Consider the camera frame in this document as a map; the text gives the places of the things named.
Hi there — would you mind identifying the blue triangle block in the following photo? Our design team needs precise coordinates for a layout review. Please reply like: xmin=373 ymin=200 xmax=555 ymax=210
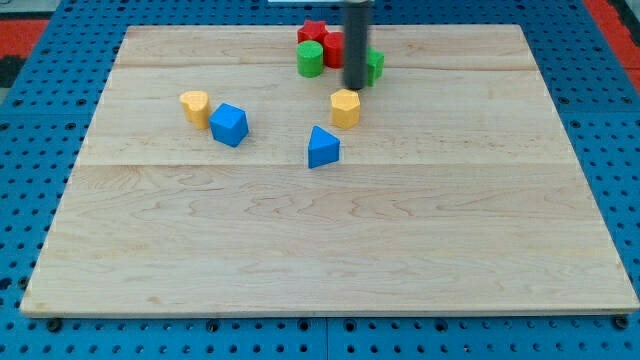
xmin=307 ymin=126 xmax=341 ymax=168

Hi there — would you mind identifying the yellow heart block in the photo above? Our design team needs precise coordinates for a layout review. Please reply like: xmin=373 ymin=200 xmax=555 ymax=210
xmin=179 ymin=90 xmax=212 ymax=130

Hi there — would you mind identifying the blue cube block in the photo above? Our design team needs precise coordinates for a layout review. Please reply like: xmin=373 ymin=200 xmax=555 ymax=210
xmin=209 ymin=103 xmax=249 ymax=147

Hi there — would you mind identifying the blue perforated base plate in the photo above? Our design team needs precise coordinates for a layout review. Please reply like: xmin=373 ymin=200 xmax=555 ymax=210
xmin=1 ymin=1 xmax=639 ymax=359

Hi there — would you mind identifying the green cylinder block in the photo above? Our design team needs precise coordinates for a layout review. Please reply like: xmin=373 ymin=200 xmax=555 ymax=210
xmin=296 ymin=40 xmax=324 ymax=78

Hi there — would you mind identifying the green block behind rod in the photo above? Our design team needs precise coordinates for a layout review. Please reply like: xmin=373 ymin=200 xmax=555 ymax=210
xmin=367 ymin=46 xmax=385 ymax=87

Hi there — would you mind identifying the red star block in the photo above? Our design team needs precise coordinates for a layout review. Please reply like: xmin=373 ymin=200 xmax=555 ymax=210
xmin=297 ymin=19 xmax=328 ymax=44

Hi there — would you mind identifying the light wooden board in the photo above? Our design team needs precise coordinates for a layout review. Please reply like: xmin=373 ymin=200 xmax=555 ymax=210
xmin=21 ymin=25 xmax=639 ymax=318

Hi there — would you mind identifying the red cylinder block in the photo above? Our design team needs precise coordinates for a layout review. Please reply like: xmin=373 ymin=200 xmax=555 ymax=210
xmin=323 ymin=31 xmax=344 ymax=69

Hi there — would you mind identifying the yellow hexagon block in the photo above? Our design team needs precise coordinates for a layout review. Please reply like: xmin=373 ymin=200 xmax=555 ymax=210
xmin=330 ymin=89 xmax=360 ymax=129

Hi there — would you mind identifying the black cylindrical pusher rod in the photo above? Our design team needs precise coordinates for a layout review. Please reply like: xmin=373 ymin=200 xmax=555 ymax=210
xmin=343 ymin=0 xmax=372 ymax=90

